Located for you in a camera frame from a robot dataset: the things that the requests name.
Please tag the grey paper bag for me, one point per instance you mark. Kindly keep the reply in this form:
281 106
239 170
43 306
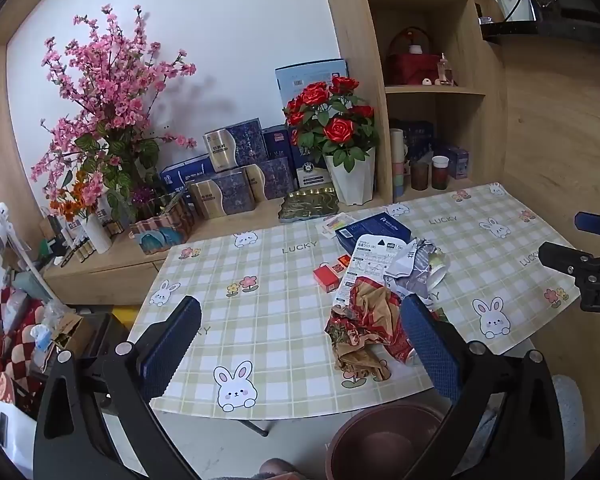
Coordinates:
415 270

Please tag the blue flat carton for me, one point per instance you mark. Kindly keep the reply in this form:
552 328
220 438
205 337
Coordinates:
185 172

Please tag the row of small brown bottles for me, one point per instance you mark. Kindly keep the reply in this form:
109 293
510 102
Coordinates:
76 251

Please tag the dark blue box red label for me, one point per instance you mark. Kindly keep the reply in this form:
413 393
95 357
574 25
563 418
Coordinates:
277 142

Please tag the orange artificial flowers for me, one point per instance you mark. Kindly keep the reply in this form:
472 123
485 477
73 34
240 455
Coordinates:
70 200

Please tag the blue and white box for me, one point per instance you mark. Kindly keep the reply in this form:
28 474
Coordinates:
310 170

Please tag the person's leg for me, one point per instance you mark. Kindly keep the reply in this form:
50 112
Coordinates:
278 467

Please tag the perfume bottle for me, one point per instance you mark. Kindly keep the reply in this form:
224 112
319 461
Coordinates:
445 72

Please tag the coloured pens card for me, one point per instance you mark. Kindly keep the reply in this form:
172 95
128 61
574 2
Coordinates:
339 224

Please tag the brown plastic bin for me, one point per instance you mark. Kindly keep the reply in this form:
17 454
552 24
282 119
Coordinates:
380 440

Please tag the red basket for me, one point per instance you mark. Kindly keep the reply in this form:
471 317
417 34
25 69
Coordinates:
412 67

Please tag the white vase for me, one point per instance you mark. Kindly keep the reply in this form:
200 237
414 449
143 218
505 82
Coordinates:
96 232

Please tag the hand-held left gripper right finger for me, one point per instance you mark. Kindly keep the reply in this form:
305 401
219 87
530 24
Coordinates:
430 345

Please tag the white faceted flower pot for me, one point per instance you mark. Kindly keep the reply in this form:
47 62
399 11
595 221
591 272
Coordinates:
352 180

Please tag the gold and blue gift box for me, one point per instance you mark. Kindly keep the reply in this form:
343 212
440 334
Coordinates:
222 195
235 142
270 180

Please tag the stack of pastel cups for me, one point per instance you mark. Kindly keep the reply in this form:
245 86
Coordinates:
397 165

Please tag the wooden shelf unit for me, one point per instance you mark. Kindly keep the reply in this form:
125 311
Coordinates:
370 60

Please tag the red gold wrapper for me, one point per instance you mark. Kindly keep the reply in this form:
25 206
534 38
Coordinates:
370 320

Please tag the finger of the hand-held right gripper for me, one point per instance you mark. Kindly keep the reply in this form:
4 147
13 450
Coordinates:
587 222
562 257

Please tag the blue patterned box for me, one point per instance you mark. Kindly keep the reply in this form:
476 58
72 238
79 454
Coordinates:
420 137

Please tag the black table leg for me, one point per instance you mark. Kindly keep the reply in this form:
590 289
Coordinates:
252 427

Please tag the white blister card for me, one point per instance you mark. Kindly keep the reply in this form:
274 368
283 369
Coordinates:
367 265

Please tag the pink blossom bouquet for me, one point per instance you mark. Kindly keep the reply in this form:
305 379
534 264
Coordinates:
115 85

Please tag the large light blue box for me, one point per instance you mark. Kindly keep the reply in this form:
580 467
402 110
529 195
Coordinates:
300 75

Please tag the green checked rabbit tablecloth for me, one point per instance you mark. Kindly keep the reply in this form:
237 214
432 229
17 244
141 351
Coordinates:
280 320

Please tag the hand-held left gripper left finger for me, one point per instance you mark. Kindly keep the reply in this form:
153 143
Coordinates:
172 345

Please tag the green white paper cup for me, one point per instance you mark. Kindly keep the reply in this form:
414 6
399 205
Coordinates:
440 270

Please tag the light denim shorts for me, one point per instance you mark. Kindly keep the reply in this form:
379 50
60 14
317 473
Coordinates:
575 410

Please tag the navy blue box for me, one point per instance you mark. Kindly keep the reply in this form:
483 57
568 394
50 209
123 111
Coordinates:
380 225

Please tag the red checked cloth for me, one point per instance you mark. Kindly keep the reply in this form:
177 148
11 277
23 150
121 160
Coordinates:
10 355

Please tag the small blue box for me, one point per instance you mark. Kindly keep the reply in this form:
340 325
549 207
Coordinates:
459 162

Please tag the brown plastic cup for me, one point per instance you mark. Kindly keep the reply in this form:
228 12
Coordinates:
420 176

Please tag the red cup white lid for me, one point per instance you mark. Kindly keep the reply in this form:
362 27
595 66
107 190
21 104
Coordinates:
440 175

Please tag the red rose plant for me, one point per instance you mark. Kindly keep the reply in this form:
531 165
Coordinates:
330 120

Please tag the cardboard box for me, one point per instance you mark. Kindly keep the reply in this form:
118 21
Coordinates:
70 332

